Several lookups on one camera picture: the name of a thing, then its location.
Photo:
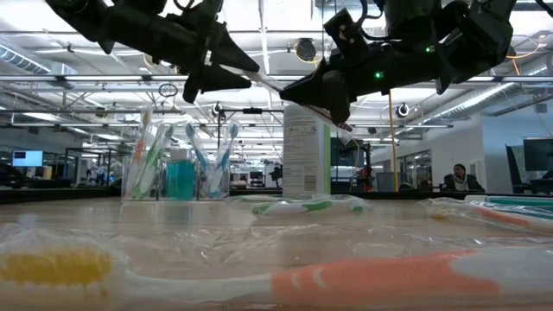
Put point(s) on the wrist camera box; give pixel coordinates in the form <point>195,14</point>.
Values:
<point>207,13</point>
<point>341,28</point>

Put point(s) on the clear acrylic toothbrush holder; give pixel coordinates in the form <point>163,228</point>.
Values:
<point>127,181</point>

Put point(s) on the white wipes canister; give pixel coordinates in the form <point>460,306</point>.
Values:
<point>307,164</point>

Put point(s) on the black camera on tripod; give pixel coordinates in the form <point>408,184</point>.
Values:
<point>276,173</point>

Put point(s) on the teal toothbrush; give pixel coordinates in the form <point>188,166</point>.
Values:
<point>518,201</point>

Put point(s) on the dark monitor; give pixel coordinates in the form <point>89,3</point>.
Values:
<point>540,155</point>

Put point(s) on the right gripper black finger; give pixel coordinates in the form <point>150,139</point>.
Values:
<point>315,86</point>
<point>342,103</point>

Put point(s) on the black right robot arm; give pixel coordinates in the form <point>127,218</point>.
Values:
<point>475,39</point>

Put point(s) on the small blue mouthwash bottle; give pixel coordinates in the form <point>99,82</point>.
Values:
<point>180,177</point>

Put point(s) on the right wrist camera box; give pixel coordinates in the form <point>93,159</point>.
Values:
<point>341,28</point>

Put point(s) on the black background rig frame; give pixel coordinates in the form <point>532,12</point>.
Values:
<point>252,111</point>

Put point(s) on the black aluminium table frame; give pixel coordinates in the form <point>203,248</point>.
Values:
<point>65,195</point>

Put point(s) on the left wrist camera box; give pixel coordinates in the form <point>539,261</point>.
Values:
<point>207,13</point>

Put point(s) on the black cabinet with red parts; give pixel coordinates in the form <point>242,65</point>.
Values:
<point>350,164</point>

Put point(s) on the person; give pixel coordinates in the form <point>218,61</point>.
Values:
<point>461,179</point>

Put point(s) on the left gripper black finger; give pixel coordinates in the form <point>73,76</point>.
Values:
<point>220,78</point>
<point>229,47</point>

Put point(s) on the monitor with blue screen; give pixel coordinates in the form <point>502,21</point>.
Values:
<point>27,158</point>

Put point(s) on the grey bin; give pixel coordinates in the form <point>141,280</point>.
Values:
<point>384,181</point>

